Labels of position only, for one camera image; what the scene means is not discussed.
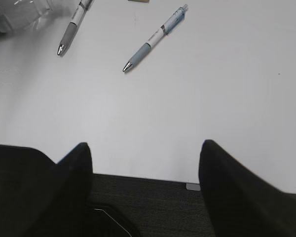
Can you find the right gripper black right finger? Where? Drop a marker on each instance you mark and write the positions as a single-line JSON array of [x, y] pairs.
[[239, 203]]

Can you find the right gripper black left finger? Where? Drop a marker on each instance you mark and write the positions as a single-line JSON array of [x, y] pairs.
[[41, 198]]

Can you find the clear water bottle green label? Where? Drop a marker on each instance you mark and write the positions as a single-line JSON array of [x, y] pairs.
[[19, 14]]

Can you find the blue grip white pen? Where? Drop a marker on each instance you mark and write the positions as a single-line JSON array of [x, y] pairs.
[[177, 17]]

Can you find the grey grip white pen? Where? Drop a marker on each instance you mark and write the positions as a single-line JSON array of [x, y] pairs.
[[73, 26]]

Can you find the yellow eraser near basket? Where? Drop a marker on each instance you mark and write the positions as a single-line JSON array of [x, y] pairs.
[[144, 1]]

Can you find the table leg bracket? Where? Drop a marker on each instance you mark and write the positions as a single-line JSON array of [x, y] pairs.
[[193, 187]]

